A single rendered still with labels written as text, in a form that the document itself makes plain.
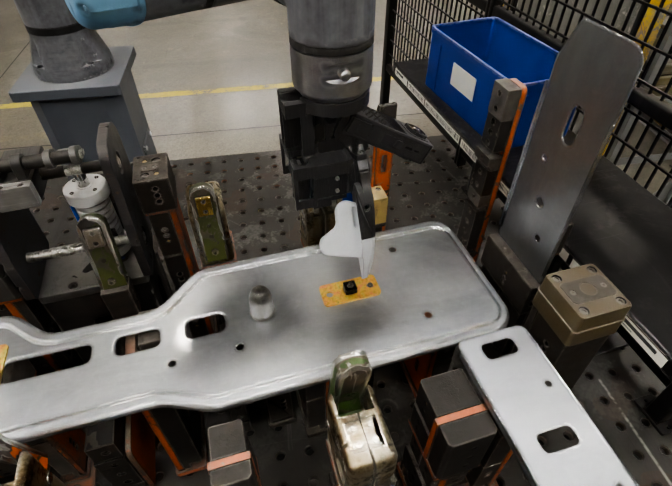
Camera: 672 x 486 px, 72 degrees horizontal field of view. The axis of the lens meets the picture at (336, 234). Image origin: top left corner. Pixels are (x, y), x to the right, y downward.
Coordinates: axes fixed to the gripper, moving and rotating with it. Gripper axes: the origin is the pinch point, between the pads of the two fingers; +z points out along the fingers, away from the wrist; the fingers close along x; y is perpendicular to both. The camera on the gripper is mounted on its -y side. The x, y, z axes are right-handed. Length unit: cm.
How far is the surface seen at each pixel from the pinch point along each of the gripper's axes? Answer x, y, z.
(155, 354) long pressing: 2.7, 26.6, 11.0
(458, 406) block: 19.1, -7.7, 13.3
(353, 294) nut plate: 0.9, -0.3, 10.9
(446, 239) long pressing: -5.8, -18.1, 11.4
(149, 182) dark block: -18.0, 24.1, -0.5
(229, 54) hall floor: -340, -9, 111
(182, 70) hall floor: -320, 29, 111
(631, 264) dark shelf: 9.0, -39.1, 8.5
